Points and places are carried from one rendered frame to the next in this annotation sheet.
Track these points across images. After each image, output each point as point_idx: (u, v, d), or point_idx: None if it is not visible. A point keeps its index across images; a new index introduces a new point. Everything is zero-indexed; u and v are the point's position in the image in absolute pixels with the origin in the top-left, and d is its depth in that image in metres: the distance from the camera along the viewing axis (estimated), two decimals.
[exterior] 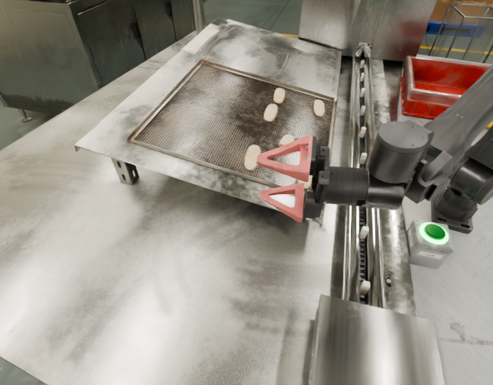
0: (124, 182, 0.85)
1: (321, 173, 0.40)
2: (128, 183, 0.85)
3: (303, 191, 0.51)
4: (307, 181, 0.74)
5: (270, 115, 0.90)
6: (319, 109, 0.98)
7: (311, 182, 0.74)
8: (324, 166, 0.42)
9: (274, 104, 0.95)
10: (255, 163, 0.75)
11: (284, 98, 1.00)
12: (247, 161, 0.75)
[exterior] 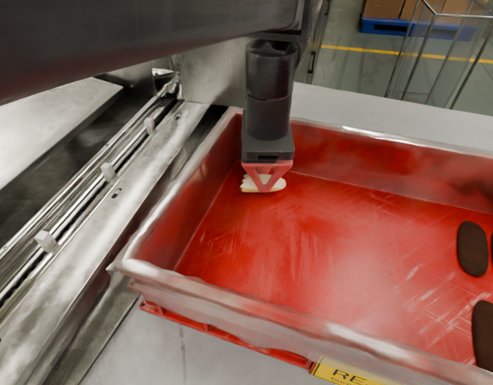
0: None
1: (282, 158, 0.37)
2: None
3: None
4: None
5: None
6: None
7: None
8: (269, 152, 0.38)
9: None
10: None
11: None
12: None
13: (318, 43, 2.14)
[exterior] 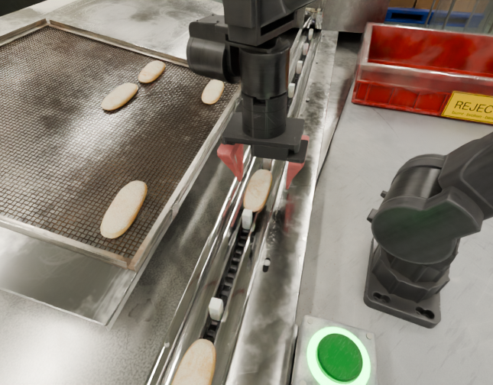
0: None
1: (303, 131, 0.41)
2: None
3: (233, 147, 0.42)
4: (118, 224, 0.37)
5: (112, 100, 0.54)
6: (209, 93, 0.61)
7: (128, 227, 0.38)
8: (296, 134, 0.40)
9: (131, 83, 0.59)
10: (261, 201, 0.47)
11: (159, 75, 0.64)
12: (247, 198, 0.47)
13: None
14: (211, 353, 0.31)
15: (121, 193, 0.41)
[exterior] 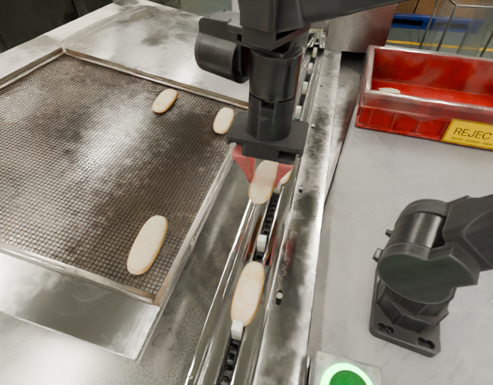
0: None
1: (307, 134, 0.41)
2: None
3: None
4: (143, 260, 0.40)
5: (261, 190, 0.45)
6: (221, 123, 0.64)
7: (152, 263, 0.41)
8: (301, 137, 0.40)
9: (270, 161, 0.50)
10: (286, 176, 0.59)
11: (172, 104, 0.67)
12: None
13: None
14: (261, 269, 0.45)
15: (144, 230, 0.44)
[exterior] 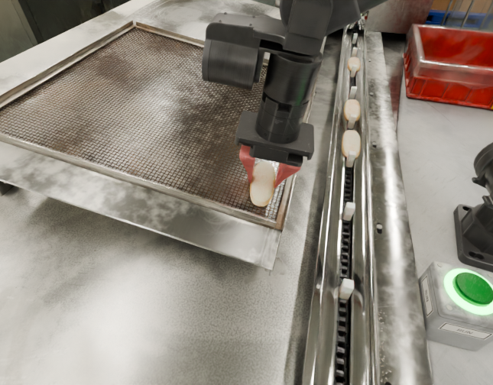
0: None
1: (312, 137, 0.42)
2: None
3: None
4: (264, 195, 0.45)
5: (353, 149, 0.60)
6: None
7: (271, 197, 0.45)
8: (308, 140, 0.41)
9: (351, 130, 0.65)
10: (358, 66, 0.89)
11: None
12: (350, 65, 0.89)
13: None
14: (357, 101, 0.74)
15: (257, 171, 0.48)
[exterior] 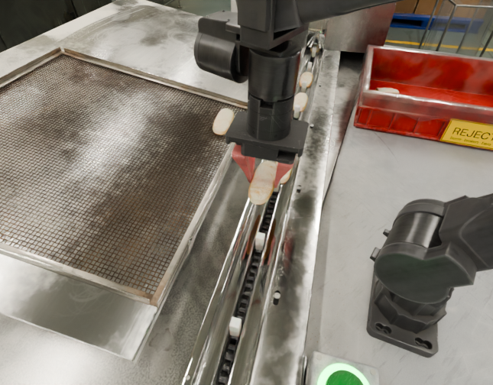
0: None
1: (306, 134, 0.41)
2: None
3: None
4: (283, 175, 0.60)
5: (300, 105, 0.79)
6: (220, 124, 0.64)
7: (289, 176, 0.60)
8: (300, 137, 0.40)
9: (302, 92, 0.84)
10: (318, 48, 1.08)
11: (274, 186, 0.46)
12: (312, 47, 1.08)
13: None
14: (311, 72, 0.93)
15: None
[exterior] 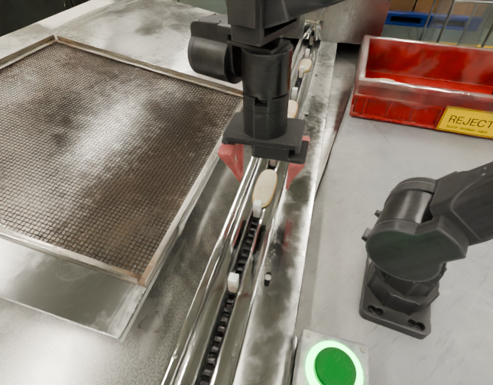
0: None
1: (304, 131, 0.41)
2: None
3: (234, 147, 0.42)
4: (306, 67, 0.90)
5: (313, 36, 1.10)
6: (261, 193, 0.53)
7: (309, 69, 0.91)
8: (298, 134, 0.40)
9: None
10: None
11: (296, 113, 0.73)
12: None
13: None
14: None
15: (302, 60, 0.94)
